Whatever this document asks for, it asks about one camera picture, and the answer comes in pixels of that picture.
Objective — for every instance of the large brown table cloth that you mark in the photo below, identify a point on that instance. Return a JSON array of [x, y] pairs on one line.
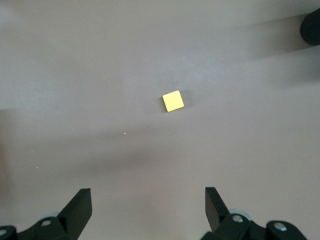
[[100, 87]]

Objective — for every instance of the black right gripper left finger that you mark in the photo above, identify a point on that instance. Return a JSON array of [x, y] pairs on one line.
[[75, 212]]

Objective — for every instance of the black round object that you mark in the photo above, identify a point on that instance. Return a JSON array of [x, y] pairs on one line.
[[311, 27]]

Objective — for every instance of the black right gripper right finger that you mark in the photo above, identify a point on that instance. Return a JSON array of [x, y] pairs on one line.
[[217, 215]]

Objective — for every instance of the yellow cube block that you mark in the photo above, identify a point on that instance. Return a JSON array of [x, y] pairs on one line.
[[173, 101]]

